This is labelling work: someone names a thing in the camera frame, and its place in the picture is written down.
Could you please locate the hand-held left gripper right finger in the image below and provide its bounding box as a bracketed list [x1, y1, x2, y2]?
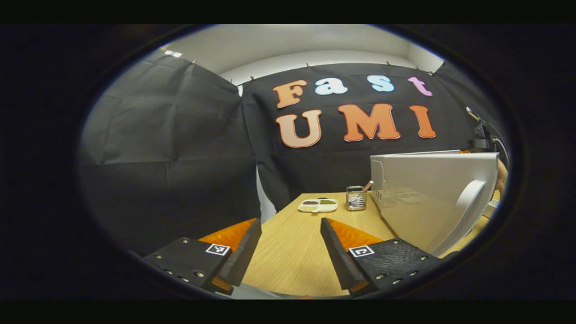
[320, 217, 444, 297]

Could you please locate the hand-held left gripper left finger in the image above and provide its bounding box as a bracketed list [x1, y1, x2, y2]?
[143, 218, 262, 295]

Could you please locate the white divided food plate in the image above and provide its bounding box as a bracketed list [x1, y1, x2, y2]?
[298, 198, 338, 213]

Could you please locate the white microwave oven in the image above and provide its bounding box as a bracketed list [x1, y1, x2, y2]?
[370, 151, 501, 258]

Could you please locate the metal mesh cup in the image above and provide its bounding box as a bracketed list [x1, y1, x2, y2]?
[346, 185, 368, 211]

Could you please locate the black backdrop cloth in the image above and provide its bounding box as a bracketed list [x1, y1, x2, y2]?
[77, 52, 507, 255]

